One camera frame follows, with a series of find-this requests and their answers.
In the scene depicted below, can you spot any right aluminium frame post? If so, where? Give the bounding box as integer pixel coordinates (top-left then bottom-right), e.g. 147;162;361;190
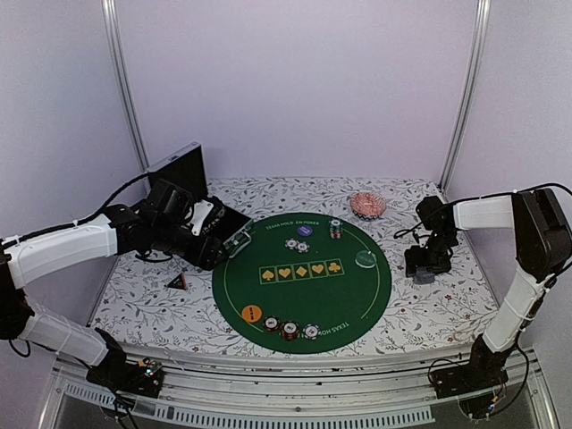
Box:
439;0;492;193

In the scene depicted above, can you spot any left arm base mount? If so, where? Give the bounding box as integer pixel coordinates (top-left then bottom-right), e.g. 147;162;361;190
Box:
86;357;164;399

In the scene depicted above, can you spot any aluminium frame post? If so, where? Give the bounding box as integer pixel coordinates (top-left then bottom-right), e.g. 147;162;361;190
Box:
101;0;149;171
439;0;492;193

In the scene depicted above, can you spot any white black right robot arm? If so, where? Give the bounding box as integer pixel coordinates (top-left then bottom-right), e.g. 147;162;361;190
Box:
404;182;571;390

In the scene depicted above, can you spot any aluminium front rail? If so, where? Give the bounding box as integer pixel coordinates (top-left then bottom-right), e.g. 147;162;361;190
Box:
38;346;564;428

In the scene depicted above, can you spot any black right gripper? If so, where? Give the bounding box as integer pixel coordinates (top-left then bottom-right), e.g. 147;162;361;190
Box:
405;231;458;278

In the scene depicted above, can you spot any black triangular all-in marker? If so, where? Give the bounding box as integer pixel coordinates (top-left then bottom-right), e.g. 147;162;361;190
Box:
166;273;188;290

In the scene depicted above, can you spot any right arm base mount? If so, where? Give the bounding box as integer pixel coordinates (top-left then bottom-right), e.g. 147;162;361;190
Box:
427;358;509;420

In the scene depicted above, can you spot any aluminium poker chip case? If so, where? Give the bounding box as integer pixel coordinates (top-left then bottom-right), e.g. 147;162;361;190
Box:
146;142;253;258

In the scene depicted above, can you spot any red black 100 chip stack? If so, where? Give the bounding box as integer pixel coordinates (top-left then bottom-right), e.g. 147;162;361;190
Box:
263;316;281;332

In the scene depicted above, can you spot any left aluminium frame post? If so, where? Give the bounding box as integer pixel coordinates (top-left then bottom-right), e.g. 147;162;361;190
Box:
101;0;149;171

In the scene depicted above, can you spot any grey playing card deck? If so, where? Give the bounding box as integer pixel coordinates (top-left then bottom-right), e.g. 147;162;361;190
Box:
413;269;435;285

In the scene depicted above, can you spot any blue peach 10 chip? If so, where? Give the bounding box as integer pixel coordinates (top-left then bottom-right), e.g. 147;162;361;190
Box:
296;241;309;253
302;324;321;341
285;239;299;249

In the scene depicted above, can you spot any purple small blind button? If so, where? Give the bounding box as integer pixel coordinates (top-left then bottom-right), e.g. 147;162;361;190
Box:
297;224;314;237

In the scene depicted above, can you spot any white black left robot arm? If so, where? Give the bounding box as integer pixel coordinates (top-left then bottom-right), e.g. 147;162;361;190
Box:
1;179;228;388

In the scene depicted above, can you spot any orange big blind button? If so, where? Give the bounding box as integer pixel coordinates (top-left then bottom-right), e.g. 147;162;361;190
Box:
241;305;263;324

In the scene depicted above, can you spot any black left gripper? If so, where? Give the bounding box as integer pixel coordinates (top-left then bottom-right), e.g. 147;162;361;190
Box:
152;220;231;271

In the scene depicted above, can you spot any red patterned small bowl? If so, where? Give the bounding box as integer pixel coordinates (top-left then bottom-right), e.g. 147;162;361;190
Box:
349;192;386;221

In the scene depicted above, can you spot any blue green chip stack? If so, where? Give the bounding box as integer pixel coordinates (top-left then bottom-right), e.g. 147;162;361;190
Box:
329;219;343;240

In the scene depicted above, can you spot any round green poker mat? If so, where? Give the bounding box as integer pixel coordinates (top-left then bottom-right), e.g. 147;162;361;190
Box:
212;213;392;354

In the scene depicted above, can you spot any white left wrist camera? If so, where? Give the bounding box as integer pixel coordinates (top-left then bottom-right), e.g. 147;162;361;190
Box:
189;200;214;236

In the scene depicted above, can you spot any green white dealer button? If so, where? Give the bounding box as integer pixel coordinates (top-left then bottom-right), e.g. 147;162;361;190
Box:
355;250;376;269

